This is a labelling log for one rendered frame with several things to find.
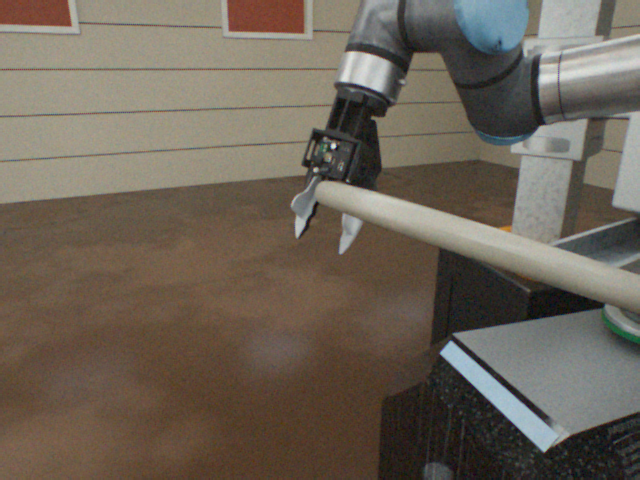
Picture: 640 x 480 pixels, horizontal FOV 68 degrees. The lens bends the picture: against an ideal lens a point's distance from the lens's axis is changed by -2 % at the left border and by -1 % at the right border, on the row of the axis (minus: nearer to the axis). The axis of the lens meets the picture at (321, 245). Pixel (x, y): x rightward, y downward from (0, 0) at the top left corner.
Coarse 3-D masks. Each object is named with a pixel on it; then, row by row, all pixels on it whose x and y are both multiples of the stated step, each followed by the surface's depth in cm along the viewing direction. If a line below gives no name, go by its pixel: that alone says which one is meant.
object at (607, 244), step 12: (636, 216) 99; (600, 228) 90; (612, 228) 92; (624, 228) 95; (636, 228) 99; (564, 240) 82; (576, 240) 84; (588, 240) 87; (600, 240) 90; (612, 240) 93; (624, 240) 97; (636, 240) 98; (576, 252) 85; (588, 252) 88; (600, 252) 90; (612, 252) 90; (624, 252) 91; (636, 252) 91; (612, 264) 84; (624, 264) 72; (636, 264) 74
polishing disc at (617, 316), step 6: (606, 306) 112; (612, 306) 112; (606, 312) 110; (612, 312) 109; (618, 312) 109; (624, 312) 109; (630, 312) 109; (612, 318) 107; (618, 318) 107; (624, 318) 107; (630, 318) 107; (636, 318) 107; (618, 324) 105; (624, 324) 104; (630, 324) 104; (636, 324) 104; (630, 330) 103; (636, 330) 102
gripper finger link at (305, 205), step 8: (312, 184) 67; (304, 192) 67; (312, 192) 68; (296, 200) 66; (304, 200) 68; (312, 200) 69; (296, 208) 67; (304, 208) 69; (312, 208) 69; (296, 216) 70; (304, 216) 69; (312, 216) 70; (296, 224) 70; (304, 224) 69; (296, 232) 70; (304, 232) 70
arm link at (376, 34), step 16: (368, 0) 61; (384, 0) 59; (368, 16) 61; (384, 16) 60; (352, 32) 63; (368, 32) 61; (384, 32) 60; (352, 48) 62; (368, 48) 61; (384, 48) 61; (400, 48) 61; (400, 64) 62
